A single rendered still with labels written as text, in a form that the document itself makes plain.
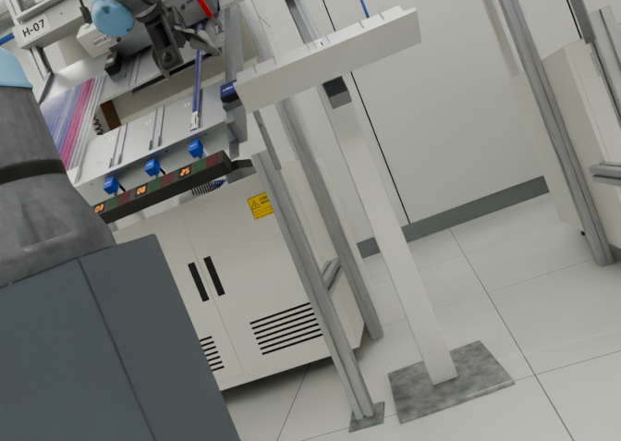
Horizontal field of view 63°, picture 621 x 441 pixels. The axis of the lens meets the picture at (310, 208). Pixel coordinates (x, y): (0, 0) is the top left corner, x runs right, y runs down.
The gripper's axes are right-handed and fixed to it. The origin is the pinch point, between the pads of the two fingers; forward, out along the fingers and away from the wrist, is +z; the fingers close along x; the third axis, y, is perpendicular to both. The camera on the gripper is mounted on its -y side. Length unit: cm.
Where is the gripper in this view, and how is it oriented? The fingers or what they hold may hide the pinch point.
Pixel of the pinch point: (195, 69)
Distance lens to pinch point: 134.4
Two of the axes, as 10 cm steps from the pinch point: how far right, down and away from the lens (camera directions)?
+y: -2.2, -8.5, 4.8
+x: -9.1, 3.5, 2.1
